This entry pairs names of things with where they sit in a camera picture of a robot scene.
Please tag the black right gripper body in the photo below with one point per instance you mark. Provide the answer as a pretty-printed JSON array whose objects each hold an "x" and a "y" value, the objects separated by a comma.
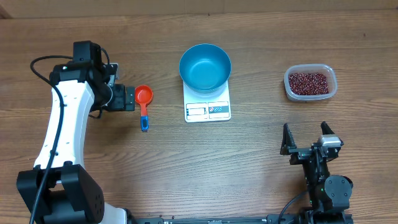
[{"x": 305, "y": 150}]

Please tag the red adzuki beans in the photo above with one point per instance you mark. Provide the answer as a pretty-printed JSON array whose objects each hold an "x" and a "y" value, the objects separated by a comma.
[{"x": 308, "y": 83}]

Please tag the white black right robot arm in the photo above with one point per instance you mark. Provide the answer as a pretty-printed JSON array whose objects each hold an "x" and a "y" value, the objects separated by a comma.
[{"x": 329, "y": 194}]

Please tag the orange measuring scoop blue handle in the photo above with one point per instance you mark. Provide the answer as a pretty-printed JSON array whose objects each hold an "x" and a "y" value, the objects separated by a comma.
[{"x": 143, "y": 97}]

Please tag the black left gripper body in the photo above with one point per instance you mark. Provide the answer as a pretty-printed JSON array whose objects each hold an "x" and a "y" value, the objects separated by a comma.
[{"x": 119, "y": 102}]

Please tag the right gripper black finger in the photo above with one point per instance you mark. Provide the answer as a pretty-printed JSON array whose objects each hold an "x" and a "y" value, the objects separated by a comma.
[
  {"x": 326, "y": 130},
  {"x": 288, "y": 143}
]

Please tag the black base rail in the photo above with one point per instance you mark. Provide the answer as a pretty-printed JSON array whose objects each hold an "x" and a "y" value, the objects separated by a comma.
[{"x": 269, "y": 219}]

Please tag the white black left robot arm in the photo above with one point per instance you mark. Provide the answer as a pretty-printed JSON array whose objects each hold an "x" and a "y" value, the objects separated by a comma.
[{"x": 59, "y": 189}]

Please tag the clear plastic food container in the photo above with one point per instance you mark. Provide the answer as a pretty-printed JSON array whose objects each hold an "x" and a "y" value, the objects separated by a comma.
[{"x": 311, "y": 68}]

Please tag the white digital kitchen scale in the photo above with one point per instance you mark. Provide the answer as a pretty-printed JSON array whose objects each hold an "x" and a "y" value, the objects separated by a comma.
[{"x": 206, "y": 107}]

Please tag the blue plastic bowl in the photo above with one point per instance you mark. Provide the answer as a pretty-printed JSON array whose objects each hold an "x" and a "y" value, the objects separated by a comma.
[{"x": 205, "y": 68}]

